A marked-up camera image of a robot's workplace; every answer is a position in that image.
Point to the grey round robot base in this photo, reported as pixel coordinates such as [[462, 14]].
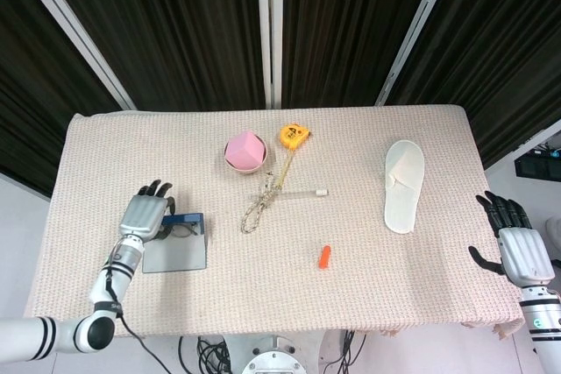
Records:
[[274, 361]]

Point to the blue glasses box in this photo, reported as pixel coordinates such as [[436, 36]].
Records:
[[175, 256]]

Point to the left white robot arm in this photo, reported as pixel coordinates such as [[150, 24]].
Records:
[[114, 275]]

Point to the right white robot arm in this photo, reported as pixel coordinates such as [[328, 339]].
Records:
[[541, 317]]

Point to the clear tube with white cap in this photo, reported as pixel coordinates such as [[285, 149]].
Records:
[[302, 193]]

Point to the orange rubber cap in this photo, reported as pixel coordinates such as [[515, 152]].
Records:
[[324, 258]]

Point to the yellow tape measure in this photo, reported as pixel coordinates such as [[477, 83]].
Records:
[[291, 136]]

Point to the white disposable slipper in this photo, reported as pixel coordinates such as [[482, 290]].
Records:
[[401, 207]]

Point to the black curtain panel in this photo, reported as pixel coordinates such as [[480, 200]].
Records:
[[35, 107], [175, 32], [495, 63], [350, 28]]

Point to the black-framed eyeglasses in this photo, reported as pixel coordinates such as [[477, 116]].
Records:
[[184, 230]]

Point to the beige bowl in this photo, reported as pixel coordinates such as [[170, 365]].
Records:
[[245, 171]]

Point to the white metal frame post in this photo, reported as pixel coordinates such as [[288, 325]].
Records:
[[264, 28], [416, 28], [70, 26]]

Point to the pink foam block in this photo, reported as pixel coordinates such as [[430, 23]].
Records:
[[243, 150]]

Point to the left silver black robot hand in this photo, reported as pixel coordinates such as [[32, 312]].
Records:
[[142, 218]]

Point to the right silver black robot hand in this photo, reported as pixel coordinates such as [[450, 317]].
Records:
[[526, 256]]

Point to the beige woven tablecloth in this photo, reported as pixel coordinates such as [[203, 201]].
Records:
[[280, 304]]

